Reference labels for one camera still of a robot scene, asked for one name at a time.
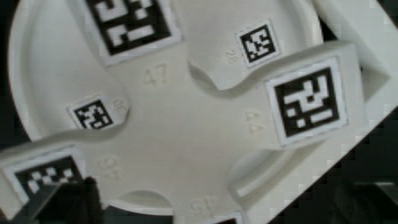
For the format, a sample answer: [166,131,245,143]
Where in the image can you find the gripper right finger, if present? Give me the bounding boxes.
[331,182,398,224]

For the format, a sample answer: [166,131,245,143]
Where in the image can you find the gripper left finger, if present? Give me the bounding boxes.
[7,177,105,224]

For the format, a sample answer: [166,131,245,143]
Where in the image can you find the white table base foot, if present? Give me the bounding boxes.
[0,0,366,224]

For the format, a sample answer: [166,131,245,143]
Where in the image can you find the white round table top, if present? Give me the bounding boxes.
[6,0,381,218]

